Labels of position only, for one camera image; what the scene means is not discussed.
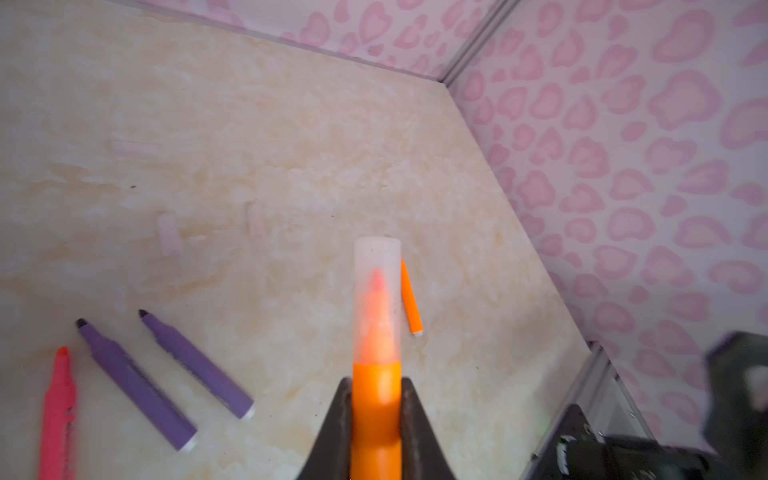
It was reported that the translucent pen cap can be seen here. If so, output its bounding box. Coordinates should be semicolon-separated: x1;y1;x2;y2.
156;212;183;257
245;201;266;240

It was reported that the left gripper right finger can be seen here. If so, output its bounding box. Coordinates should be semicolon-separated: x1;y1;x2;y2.
400;377;456;480

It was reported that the orange marker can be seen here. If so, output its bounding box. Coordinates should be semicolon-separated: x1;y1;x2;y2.
401;259;424;337
349;363;402;480

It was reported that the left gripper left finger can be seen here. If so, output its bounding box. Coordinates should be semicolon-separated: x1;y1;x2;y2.
296;377;353;480

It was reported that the translucent pen cap left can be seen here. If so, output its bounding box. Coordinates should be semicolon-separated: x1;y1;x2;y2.
156;212;183;257

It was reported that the purple marker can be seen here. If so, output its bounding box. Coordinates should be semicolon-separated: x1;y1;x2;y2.
138;309;255;420
75;318;198;452

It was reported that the pink marker right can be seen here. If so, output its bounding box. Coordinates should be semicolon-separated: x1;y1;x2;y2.
38;347;77;480

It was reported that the translucent pen cap right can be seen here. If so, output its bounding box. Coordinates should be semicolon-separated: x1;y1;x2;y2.
245;201;266;240

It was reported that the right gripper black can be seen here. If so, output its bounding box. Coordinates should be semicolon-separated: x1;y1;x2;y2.
703;331;767;474

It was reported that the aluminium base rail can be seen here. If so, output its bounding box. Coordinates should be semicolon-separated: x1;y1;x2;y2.
522;341;654;479

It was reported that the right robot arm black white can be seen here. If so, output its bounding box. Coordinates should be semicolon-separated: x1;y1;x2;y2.
525;331;767;479

